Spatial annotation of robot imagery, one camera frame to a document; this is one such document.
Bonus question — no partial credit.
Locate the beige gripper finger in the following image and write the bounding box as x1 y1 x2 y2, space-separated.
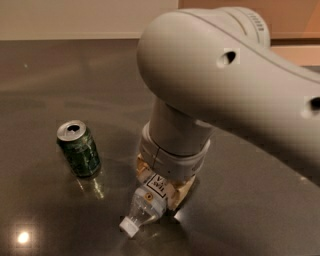
166 176 195 211
136 154 152 183

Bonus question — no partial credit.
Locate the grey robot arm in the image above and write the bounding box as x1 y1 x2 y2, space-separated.
137 7 320 183

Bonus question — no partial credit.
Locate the green soda can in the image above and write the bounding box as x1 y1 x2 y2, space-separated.
57 120 101 178

